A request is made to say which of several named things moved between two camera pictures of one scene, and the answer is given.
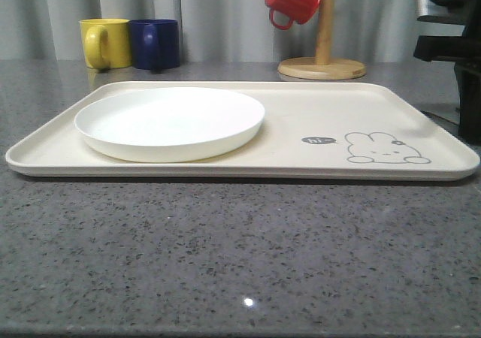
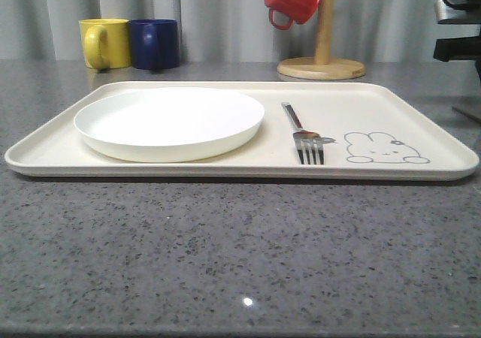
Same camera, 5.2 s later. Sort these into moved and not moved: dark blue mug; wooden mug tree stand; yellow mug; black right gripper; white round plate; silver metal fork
Moved: black right gripper; silver metal fork
Not moved: white round plate; wooden mug tree stand; dark blue mug; yellow mug
